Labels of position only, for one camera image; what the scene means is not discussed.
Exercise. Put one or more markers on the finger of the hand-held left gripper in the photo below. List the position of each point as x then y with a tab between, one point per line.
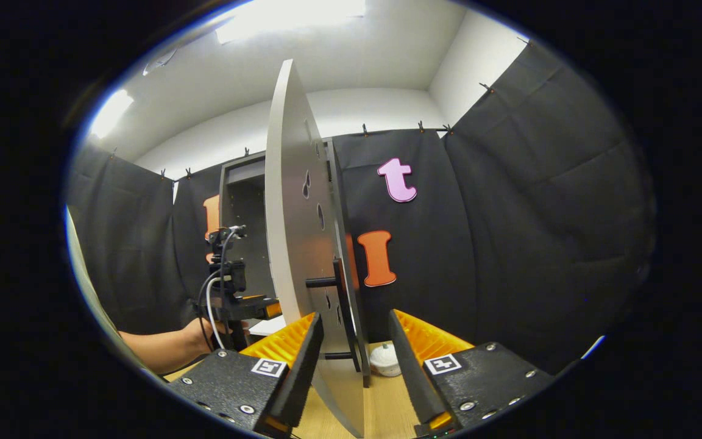
259	306

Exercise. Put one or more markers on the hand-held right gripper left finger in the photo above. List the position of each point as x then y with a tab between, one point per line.
302	372

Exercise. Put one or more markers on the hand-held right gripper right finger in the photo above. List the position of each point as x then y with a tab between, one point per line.
409	372

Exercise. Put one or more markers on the beige cabinet door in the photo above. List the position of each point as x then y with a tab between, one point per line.
293	213

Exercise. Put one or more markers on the grey cabinet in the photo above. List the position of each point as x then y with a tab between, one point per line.
244	207

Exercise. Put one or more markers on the small white round object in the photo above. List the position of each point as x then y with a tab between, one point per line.
384	363

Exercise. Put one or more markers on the black backdrop cloth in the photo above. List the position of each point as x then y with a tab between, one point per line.
509	244

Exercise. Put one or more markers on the small ceiling light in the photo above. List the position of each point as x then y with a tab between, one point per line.
110	113

